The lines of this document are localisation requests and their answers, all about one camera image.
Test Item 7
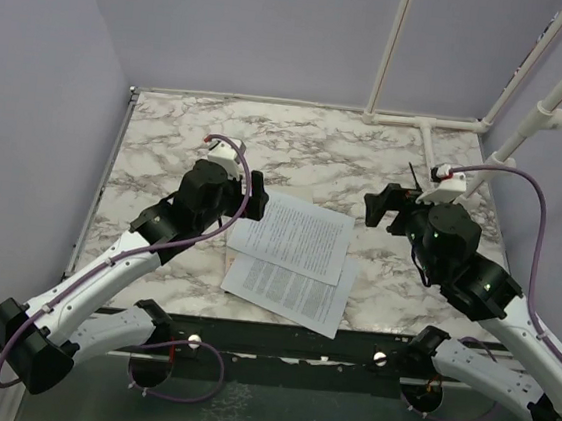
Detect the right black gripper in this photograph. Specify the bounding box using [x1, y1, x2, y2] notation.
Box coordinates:
[355, 178, 453, 279]

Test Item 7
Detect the printed paper sheet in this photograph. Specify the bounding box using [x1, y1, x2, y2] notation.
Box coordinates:
[221, 254, 359, 339]
[227, 192, 354, 285]

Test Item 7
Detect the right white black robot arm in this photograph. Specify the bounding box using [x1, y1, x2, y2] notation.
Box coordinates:
[364, 183, 562, 421]

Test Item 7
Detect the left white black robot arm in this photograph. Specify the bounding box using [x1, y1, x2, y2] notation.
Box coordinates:
[0, 159, 268, 395]

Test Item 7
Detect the orange handled screwdriver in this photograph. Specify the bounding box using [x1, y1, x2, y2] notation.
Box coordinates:
[408, 162, 422, 191]

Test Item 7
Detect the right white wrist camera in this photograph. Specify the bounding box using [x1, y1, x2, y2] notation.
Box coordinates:
[416, 163, 467, 205]

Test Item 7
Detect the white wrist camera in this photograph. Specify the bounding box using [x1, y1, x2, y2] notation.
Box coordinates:
[416, 163, 467, 205]
[206, 138, 243, 178]

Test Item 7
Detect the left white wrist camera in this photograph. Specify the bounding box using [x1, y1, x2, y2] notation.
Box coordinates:
[206, 138, 243, 178]

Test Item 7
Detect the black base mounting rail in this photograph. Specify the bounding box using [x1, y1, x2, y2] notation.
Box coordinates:
[93, 304, 509, 411]

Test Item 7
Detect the white pvc pipe frame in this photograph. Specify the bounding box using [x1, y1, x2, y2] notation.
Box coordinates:
[356, 0, 562, 211]

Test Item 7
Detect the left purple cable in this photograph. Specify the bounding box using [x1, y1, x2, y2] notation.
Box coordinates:
[0, 114, 257, 412]

